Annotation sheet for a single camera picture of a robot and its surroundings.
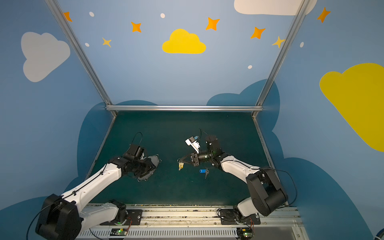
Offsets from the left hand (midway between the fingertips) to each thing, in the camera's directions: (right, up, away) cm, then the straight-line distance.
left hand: (156, 168), depth 83 cm
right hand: (+15, +6, -7) cm, 18 cm away
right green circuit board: (+46, -28, -12) cm, 55 cm away
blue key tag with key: (+28, -4, +8) cm, 29 cm away
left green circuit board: (-15, -27, -12) cm, 33 cm away
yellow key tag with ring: (+14, +3, -7) cm, 16 cm away
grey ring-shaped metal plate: (-3, +2, +12) cm, 13 cm away
